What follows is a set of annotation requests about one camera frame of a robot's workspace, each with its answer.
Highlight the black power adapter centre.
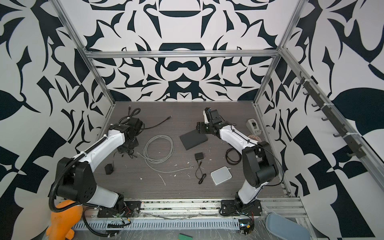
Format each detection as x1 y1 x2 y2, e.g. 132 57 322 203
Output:
195 153 207 185

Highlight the black coiled cable right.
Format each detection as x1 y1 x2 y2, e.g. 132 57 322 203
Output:
225 147 243 166

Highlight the black power adapter with cable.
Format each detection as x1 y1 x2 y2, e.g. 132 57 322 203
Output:
104 140 139 176

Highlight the orange plush toy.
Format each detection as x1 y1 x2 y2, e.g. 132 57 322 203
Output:
46 205 83 240

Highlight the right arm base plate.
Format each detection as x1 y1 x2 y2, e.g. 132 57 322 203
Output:
219 199 263 216

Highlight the black short cable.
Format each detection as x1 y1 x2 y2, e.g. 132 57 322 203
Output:
128 105 173 131

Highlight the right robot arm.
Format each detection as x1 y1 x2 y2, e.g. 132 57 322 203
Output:
196 108 279 208

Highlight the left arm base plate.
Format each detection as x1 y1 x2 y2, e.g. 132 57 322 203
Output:
97 201 142 218

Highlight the black network switch box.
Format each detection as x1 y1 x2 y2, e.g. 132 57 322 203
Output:
180 130 208 151

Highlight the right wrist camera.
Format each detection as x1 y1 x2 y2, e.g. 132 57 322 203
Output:
203 108 211 124

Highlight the white square router box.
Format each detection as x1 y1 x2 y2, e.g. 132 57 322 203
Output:
211 167 232 186

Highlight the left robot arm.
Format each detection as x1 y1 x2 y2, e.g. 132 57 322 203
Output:
49 118 144 214

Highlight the grey blue pad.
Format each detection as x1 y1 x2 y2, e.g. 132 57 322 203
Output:
266 213 311 240

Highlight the white cable duct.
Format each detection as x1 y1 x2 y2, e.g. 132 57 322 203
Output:
89 219 240 231

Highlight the roll of tape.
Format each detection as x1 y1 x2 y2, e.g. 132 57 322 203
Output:
248 135 262 144

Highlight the green object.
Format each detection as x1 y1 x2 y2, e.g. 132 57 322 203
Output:
178 234 193 240

